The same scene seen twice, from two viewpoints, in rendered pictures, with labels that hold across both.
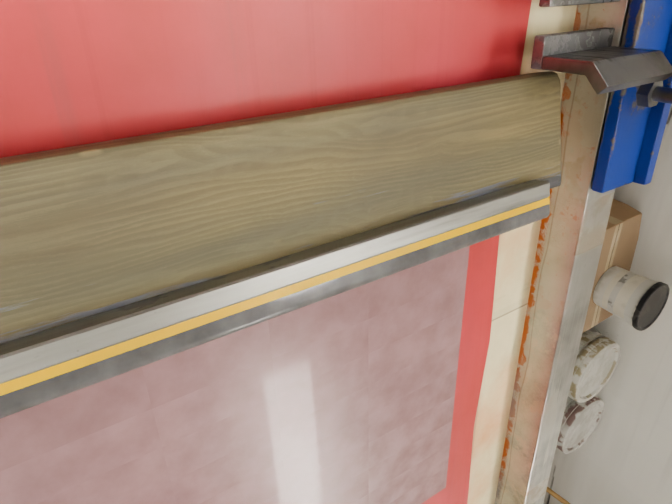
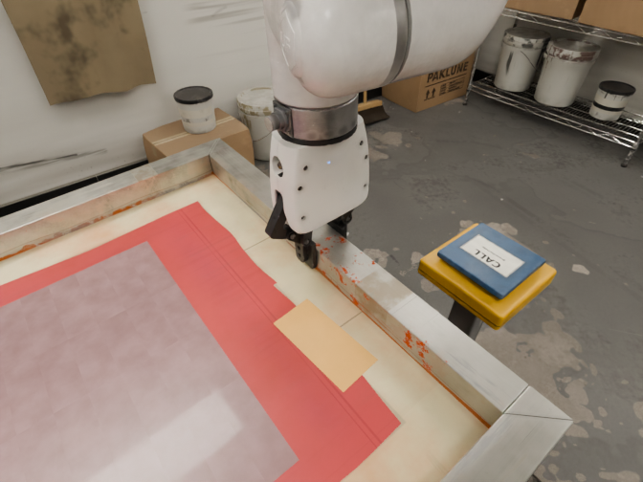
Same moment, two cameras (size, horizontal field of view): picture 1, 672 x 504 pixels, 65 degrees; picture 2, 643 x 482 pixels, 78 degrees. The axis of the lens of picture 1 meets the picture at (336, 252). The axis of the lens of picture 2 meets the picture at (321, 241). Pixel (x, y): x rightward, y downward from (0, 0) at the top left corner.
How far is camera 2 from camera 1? 0.45 m
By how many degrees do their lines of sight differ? 7
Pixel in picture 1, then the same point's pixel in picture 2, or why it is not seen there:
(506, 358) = (27, 259)
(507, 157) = not seen: outside the picture
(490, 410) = (77, 244)
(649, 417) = not seen: hidden behind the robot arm
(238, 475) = (53, 449)
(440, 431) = (82, 278)
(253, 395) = not seen: outside the picture
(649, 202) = (134, 133)
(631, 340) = (232, 88)
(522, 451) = (107, 203)
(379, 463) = (95, 317)
